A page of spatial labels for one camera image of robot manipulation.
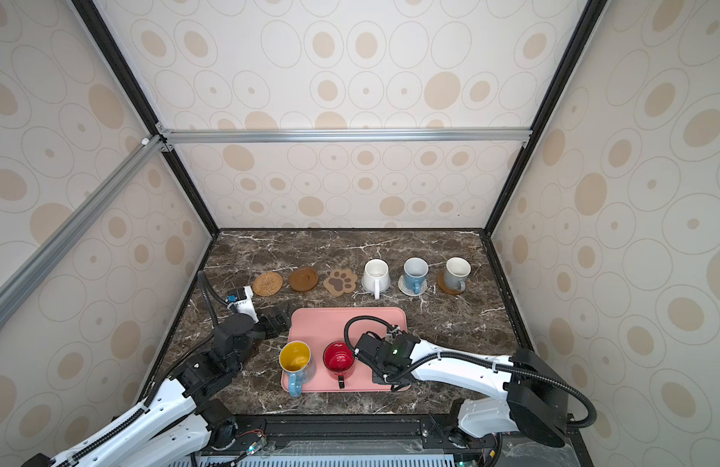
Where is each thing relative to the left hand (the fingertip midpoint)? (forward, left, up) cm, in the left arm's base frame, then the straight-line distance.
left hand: (286, 303), depth 76 cm
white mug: (+17, -24, -13) cm, 32 cm away
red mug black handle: (-8, -13, -19) cm, 24 cm away
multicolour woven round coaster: (+15, -35, -19) cm, 43 cm away
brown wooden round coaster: (+19, -47, -19) cm, 55 cm away
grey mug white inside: (+19, -51, -12) cm, 55 cm away
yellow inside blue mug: (-9, -1, -16) cm, 18 cm away
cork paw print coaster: (+20, -11, -20) cm, 31 cm away
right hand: (-13, -26, -17) cm, 34 cm away
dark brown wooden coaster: (+20, +2, -19) cm, 28 cm away
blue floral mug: (+20, -38, -13) cm, 45 cm away
